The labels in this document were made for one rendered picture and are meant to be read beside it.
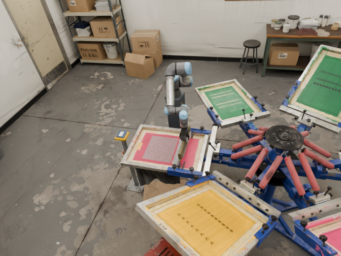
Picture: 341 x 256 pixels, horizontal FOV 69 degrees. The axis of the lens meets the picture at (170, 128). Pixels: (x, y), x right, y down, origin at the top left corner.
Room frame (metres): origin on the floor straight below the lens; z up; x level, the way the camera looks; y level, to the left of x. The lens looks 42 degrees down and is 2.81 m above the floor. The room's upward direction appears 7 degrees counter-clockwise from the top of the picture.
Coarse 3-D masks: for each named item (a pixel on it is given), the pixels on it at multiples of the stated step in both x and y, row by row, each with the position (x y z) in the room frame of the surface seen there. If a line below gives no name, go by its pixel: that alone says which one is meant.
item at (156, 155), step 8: (136, 152) 1.76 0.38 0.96; (144, 152) 1.74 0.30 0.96; (152, 152) 1.73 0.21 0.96; (160, 152) 1.72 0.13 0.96; (168, 152) 1.70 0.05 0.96; (136, 160) 1.65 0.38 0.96; (144, 160) 1.64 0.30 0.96; (152, 160) 1.63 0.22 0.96; (160, 160) 1.62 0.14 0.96; (168, 160) 1.60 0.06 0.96; (184, 160) 1.58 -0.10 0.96; (192, 160) 1.57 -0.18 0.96
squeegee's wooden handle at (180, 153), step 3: (189, 126) 1.85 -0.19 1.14; (189, 129) 1.83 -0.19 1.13; (189, 132) 1.82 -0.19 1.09; (183, 141) 1.65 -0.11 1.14; (186, 141) 1.69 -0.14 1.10; (183, 144) 1.61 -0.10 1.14; (180, 147) 1.58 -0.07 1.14; (183, 147) 1.58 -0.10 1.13; (180, 150) 1.54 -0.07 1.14; (183, 150) 1.57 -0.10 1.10; (180, 153) 1.50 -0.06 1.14; (180, 156) 1.50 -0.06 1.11
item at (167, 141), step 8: (144, 136) 1.99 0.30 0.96; (152, 136) 1.97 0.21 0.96; (160, 136) 1.96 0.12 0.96; (168, 136) 1.94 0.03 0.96; (176, 136) 1.93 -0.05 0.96; (144, 144) 1.86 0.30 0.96; (152, 144) 1.85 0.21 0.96; (160, 144) 1.83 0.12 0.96; (168, 144) 1.82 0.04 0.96; (176, 144) 1.81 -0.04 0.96; (192, 144) 1.78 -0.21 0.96; (192, 152) 1.67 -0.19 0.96
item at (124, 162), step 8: (144, 128) 2.11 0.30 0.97; (152, 128) 2.08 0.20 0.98; (160, 128) 2.05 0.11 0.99; (168, 128) 2.04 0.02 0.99; (136, 136) 1.97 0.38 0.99; (208, 136) 1.84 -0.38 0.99; (128, 152) 1.74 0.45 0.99; (200, 160) 1.53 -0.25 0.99; (144, 168) 1.53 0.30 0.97; (152, 168) 1.50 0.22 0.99; (160, 168) 1.49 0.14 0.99; (200, 168) 1.43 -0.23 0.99
